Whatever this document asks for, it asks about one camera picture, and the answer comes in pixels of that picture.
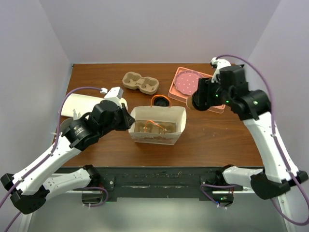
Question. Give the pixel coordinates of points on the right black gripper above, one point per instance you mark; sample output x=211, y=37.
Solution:
x=205, y=84

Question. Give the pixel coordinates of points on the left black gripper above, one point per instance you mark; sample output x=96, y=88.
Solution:
x=127, y=119

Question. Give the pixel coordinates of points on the paper bag orange handles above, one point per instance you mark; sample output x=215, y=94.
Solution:
x=175, y=114

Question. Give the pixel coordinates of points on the cardboard cup carrier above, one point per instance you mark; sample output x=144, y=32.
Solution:
x=146, y=85
x=156, y=127

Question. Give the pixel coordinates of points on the brown paper cup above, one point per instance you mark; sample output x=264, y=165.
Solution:
x=190, y=103

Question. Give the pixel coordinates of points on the stack of paper cups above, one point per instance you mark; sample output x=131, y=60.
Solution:
x=123, y=101

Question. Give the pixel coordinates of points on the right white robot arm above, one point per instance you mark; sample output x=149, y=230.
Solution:
x=253, y=108

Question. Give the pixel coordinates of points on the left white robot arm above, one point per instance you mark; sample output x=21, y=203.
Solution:
x=33, y=186

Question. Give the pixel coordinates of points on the pink dotted plate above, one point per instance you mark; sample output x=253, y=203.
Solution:
x=186, y=82

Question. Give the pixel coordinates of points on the pink plastic tray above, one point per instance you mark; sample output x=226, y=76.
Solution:
x=174, y=93

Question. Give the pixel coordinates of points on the white rectangular plate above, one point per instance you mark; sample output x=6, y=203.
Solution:
x=81, y=103

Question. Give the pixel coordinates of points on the grey holder cup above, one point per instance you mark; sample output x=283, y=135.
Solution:
x=65, y=124

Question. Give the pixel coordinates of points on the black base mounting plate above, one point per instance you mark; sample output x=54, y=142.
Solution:
x=155, y=182

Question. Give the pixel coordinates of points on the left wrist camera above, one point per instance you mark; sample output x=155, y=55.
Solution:
x=114, y=94

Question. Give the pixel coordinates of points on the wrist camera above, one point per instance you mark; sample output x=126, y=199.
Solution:
x=114, y=94
x=218, y=63

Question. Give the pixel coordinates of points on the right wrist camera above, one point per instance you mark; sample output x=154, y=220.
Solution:
x=218, y=63

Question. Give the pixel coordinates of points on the aluminium frame rails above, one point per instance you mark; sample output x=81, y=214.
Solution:
x=33, y=186

